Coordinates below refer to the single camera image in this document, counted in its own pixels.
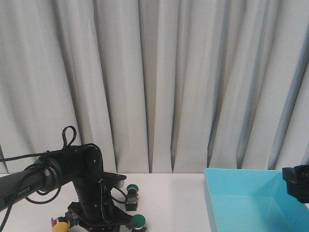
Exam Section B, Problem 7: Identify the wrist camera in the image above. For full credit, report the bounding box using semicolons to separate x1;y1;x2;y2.
103;172;127;189

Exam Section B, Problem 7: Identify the grey pleated curtain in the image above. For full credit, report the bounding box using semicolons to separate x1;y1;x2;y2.
0;0;309;173

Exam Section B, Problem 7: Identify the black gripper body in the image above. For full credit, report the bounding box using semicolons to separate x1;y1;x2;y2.
282;165;309;203
68;176;133;232

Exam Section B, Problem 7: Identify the green push button near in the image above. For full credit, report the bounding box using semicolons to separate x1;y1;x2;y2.
132;214;147;232

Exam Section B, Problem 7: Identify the light blue plastic box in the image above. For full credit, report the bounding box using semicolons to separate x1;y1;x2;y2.
204;168;309;232

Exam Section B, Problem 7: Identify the yellow push button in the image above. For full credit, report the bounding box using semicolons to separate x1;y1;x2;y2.
52;222;70;232

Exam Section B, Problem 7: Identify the red push button lying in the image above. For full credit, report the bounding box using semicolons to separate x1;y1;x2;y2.
51;211;79;228

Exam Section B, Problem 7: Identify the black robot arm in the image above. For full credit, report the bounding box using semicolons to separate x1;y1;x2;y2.
0;144;133;232

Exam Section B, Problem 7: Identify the green push button far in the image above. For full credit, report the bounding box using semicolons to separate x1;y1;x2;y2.
125;184;139;211

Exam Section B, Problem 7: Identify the green push button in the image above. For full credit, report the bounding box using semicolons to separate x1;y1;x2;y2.
125;184;139;211
132;214;147;232

